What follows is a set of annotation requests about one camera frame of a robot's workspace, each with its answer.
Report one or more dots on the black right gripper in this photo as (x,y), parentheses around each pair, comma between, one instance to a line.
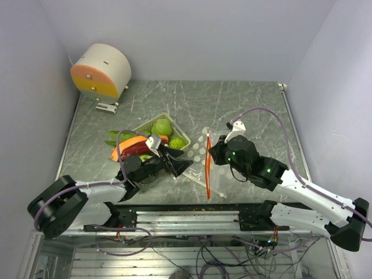
(217,151)

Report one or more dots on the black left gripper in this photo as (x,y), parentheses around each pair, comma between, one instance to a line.
(176,167)

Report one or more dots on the clear bag orange zipper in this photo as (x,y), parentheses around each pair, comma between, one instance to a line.
(216,178)

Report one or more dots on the red meat slab orange rind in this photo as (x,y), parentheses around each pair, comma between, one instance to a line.
(134,146)

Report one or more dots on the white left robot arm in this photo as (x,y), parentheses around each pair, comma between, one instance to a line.
(78,200)

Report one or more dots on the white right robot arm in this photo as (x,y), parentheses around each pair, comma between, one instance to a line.
(340,219)

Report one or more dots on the clear bag white dots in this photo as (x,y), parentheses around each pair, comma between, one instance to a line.
(194,173)

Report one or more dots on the green custard apple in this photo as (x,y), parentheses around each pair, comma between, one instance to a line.
(177,143)

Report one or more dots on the pale green perforated basket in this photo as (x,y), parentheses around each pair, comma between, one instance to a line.
(176,133)

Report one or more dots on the small green cabbage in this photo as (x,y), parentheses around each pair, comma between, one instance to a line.
(145,157)

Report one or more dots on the large green cabbage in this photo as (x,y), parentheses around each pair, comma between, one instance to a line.
(162,127)

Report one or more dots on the green leafy vegetable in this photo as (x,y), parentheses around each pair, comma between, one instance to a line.
(123,136)

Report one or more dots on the small white grey block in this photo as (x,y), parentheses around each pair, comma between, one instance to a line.
(102,107)

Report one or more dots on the round drawer cabinet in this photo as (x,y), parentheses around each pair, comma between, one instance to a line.
(102,73)

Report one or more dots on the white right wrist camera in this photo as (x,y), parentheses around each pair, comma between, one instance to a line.
(238,128)

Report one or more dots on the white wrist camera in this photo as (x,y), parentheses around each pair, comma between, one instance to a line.
(238,128)
(153,142)

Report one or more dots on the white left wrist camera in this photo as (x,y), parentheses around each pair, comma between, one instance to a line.
(153,142)

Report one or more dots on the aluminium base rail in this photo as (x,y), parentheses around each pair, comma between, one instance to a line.
(242,217)

